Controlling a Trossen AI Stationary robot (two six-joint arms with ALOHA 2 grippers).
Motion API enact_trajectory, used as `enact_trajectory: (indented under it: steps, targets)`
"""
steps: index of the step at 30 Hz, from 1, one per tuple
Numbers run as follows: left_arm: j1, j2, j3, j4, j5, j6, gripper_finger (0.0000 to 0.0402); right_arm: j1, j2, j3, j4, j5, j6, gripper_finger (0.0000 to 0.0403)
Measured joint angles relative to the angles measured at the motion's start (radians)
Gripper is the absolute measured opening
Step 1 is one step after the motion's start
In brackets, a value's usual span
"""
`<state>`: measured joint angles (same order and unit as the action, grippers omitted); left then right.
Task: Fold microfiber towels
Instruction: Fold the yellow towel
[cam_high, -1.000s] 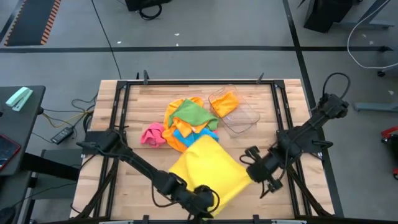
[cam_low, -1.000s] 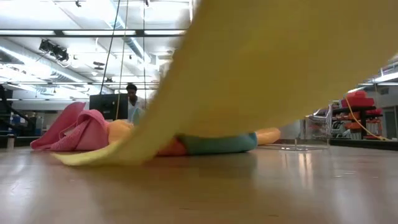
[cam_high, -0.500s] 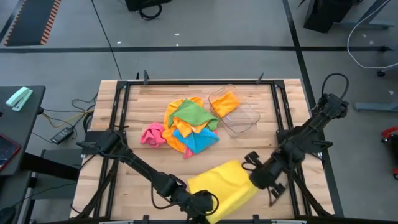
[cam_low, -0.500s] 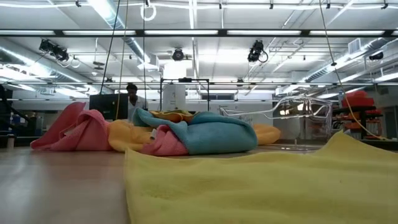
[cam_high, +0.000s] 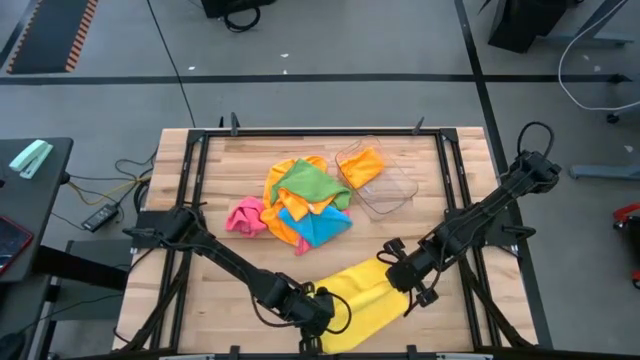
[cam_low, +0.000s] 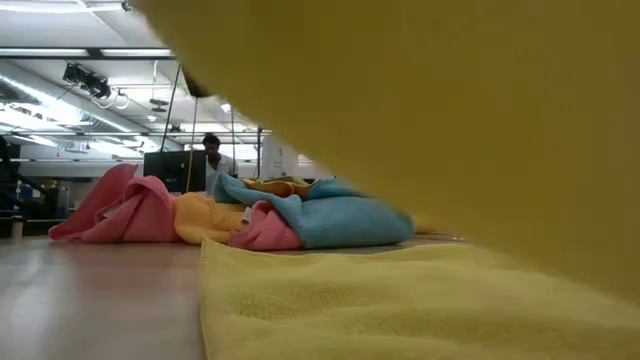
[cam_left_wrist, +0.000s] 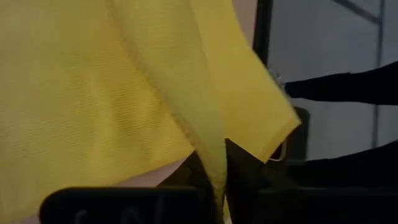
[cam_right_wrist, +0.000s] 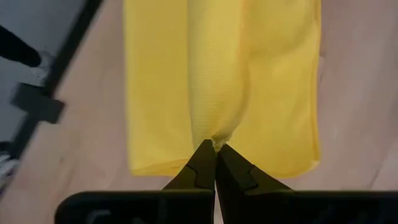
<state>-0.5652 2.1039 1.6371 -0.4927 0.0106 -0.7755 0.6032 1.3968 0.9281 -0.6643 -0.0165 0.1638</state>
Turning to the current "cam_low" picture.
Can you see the black monitor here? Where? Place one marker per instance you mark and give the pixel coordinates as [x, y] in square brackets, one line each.
[170, 172]

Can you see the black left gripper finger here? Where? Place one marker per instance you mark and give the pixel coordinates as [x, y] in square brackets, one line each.
[196, 89]

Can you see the white cabinet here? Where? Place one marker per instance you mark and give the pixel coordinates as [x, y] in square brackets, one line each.
[280, 157]

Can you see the grey cup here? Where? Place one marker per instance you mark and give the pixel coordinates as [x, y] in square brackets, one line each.
[17, 229]

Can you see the pink microfiber towel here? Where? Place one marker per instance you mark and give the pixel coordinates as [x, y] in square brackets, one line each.
[115, 215]
[270, 232]

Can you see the orange microfiber towel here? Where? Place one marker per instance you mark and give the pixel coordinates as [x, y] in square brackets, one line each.
[205, 220]

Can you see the blue microfiber towel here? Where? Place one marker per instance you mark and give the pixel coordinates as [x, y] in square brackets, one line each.
[340, 225]

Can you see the yellow microfiber towel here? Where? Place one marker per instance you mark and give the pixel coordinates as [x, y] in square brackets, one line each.
[450, 125]

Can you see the black camera cluster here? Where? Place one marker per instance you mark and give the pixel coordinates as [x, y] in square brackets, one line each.
[90, 82]

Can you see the person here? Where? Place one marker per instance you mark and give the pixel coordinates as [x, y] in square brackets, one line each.
[215, 165]

